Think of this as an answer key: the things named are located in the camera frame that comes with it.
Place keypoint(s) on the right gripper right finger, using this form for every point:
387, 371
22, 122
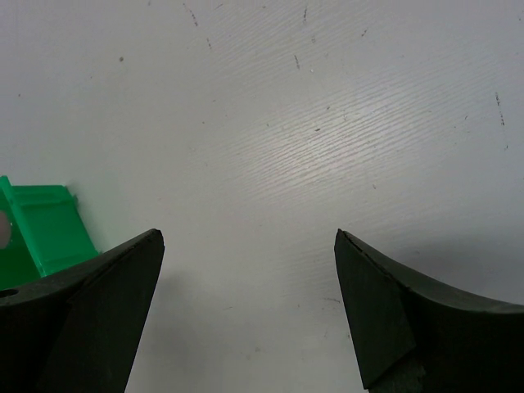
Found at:
413, 333

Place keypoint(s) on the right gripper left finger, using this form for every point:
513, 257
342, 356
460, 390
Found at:
78, 330

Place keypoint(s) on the pink-cap spice shaker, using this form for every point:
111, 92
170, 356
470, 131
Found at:
5, 230

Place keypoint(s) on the green three-compartment plastic tray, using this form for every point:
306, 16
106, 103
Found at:
48, 234

